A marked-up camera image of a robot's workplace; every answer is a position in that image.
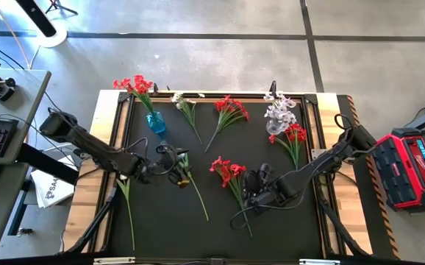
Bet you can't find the red and black power station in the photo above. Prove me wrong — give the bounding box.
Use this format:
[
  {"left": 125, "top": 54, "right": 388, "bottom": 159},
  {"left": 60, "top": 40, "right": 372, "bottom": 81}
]
[{"left": 372, "top": 127, "right": 425, "bottom": 213}]

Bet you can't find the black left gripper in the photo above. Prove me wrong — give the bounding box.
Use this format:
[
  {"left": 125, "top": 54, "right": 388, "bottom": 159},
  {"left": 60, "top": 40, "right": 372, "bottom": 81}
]
[{"left": 148, "top": 145, "right": 192, "bottom": 188}]

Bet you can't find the black tripod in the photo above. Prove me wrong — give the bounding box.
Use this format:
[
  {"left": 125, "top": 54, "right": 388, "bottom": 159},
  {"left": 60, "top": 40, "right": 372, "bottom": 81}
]
[{"left": 45, "top": 0, "right": 79, "bottom": 16}]

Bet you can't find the white calla lily stem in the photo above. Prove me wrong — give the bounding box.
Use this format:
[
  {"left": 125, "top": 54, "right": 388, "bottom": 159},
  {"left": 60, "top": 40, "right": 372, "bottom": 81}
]
[
  {"left": 177, "top": 152, "right": 210, "bottom": 222},
  {"left": 115, "top": 174, "right": 136, "bottom": 251}
]

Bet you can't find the white paper sheet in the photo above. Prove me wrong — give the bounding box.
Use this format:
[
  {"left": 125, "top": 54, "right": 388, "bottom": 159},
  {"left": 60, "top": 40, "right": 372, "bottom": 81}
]
[{"left": 30, "top": 155, "right": 76, "bottom": 210}]

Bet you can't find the blue glass vase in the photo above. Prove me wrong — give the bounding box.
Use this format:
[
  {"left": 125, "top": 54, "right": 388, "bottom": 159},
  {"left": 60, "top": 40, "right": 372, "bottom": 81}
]
[{"left": 146, "top": 110, "right": 168, "bottom": 135}]

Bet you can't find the white floor stand base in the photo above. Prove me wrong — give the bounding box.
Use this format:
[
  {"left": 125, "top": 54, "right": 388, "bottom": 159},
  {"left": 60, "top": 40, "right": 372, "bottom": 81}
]
[{"left": 0, "top": 0, "right": 68, "bottom": 49}]

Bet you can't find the red artificial flower bunch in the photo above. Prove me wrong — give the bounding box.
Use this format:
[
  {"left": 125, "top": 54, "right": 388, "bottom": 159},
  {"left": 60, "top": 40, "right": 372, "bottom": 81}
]
[
  {"left": 112, "top": 74, "right": 155, "bottom": 115},
  {"left": 204, "top": 94, "right": 251, "bottom": 154},
  {"left": 208, "top": 155, "right": 254, "bottom": 239},
  {"left": 268, "top": 123, "right": 308, "bottom": 171}
]

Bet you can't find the black desk beam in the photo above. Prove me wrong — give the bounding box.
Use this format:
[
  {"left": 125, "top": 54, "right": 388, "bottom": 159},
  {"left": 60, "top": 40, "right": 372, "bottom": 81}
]
[{"left": 15, "top": 142, "right": 80, "bottom": 186}]

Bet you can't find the silver edge bracket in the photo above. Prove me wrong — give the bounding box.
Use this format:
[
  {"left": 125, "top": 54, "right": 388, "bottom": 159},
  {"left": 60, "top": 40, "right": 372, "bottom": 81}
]
[
  {"left": 93, "top": 256, "right": 137, "bottom": 265},
  {"left": 299, "top": 258, "right": 341, "bottom": 265}
]

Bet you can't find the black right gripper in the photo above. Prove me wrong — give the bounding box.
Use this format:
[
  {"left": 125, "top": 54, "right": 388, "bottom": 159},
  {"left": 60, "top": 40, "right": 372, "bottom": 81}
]
[{"left": 242, "top": 163, "right": 290, "bottom": 216}]

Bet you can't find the small white flower bunch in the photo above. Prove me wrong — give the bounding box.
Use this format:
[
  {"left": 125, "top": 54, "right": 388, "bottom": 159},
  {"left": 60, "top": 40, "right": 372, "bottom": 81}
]
[{"left": 171, "top": 91, "right": 206, "bottom": 145}]

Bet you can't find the hazard striped floor mat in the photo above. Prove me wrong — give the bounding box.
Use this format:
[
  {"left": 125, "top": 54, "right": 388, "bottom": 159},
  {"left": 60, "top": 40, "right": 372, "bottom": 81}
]
[{"left": 336, "top": 94, "right": 401, "bottom": 260}]

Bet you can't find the black table mat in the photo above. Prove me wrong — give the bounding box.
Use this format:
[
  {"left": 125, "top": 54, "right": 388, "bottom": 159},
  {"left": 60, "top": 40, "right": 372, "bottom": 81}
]
[{"left": 109, "top": 101, "right": 324, "bottom": 259}]

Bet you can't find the black aluminium table frame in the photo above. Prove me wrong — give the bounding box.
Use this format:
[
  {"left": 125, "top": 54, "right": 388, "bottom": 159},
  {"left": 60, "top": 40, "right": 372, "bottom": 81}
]
[{"left": 87, "top": 90, "right": 346, "bottom": 261}]

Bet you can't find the clear glass vase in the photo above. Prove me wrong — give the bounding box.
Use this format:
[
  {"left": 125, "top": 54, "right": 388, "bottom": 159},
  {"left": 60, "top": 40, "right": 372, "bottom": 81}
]
[{"left": 265, "top": 118, "right": 288, "bottom": 136}]

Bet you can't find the pale lilac flower bunch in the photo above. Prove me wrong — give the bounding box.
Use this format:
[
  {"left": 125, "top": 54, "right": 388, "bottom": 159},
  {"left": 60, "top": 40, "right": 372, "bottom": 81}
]
[{"left": 262, "top": 91, "right": 298, "bottom": 128}]

